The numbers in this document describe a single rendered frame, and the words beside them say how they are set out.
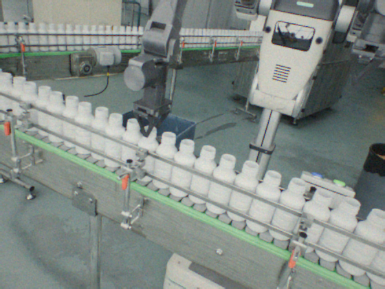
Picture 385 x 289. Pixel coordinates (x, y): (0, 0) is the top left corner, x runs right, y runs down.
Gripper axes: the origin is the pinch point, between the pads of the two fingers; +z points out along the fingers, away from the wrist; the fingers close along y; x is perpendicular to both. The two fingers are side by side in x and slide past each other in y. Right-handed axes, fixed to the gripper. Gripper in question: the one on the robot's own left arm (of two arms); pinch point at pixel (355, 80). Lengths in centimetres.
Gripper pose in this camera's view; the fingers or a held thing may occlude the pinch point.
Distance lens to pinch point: 83.8
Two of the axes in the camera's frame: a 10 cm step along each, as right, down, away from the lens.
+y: 4.4, -3.6, 8.2
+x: -8.8, -3.4, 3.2
